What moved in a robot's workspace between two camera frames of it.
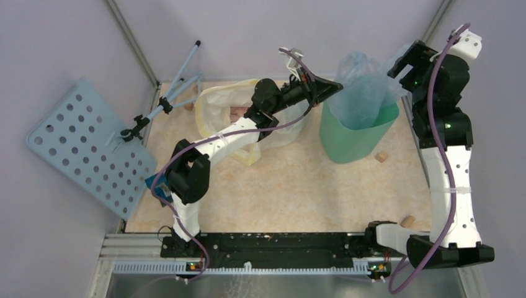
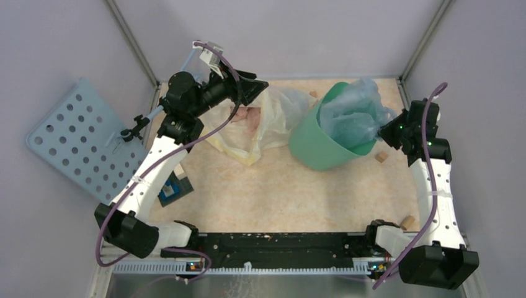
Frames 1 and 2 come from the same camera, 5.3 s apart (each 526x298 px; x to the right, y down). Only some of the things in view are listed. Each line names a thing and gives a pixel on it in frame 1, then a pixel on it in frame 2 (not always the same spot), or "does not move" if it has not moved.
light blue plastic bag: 367,89 → 355,113
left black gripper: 317,89 → 246,89
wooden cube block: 381,156 does not move
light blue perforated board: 81,135 does not move
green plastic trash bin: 344,144 → 312,146
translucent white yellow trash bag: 213,104 does not move
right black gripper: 419,56 → 385,131
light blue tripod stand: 167,102 does not move
